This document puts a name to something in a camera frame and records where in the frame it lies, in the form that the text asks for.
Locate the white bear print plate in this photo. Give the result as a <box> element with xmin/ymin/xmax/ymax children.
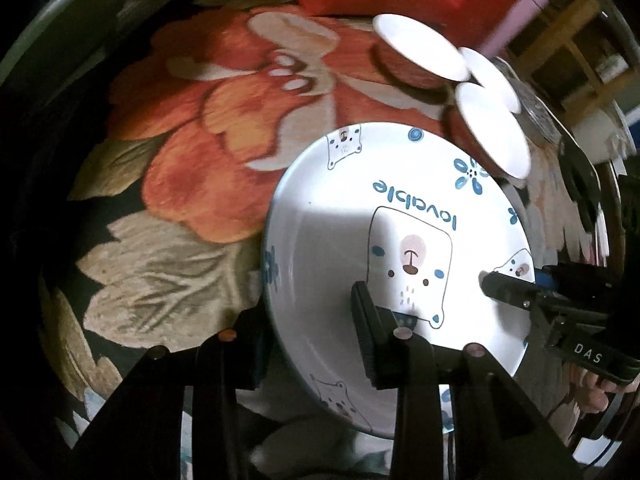
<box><xmin>262</xmin><ymin>122</ymin><xmax>534</xmax><ymax>438</ymax></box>

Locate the white bowl red outside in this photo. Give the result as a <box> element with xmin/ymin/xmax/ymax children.
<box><xmin>372</xmin><ymin>13</ymin><xmax>470</xmax><ymax>90</ymax></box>
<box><xmin>444</xmin><ymin>82</ymin><xmax>532</xmax><ymax>180</ymax></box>
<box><xmin>459</xmin><ymin>47</ymin><xmax>522</xmax><ymax>114</ymax></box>

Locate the wooden chair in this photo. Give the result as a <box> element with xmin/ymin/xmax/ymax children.
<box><xmin>508</xmin><ymin>0</ymin><xmax>639</xmax><ymax>126</ymax></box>

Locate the right hand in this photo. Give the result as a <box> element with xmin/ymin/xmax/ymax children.
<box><xmin>567</xmin><ymin>363</ymin><xmax>639</xmax><ymax>414</ymax></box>

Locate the pink thermos bottle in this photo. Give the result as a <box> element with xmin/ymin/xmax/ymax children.
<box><xmin>478</xmin><ymin>0</ymin><xmax>548</xmax><ymax>58</ymax></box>

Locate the round metal perforated lid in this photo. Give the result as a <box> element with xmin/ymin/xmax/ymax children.
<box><xmin>494</xmin><ymin>58</ymin><xmax>561</xmax><ymax>148</ymax></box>

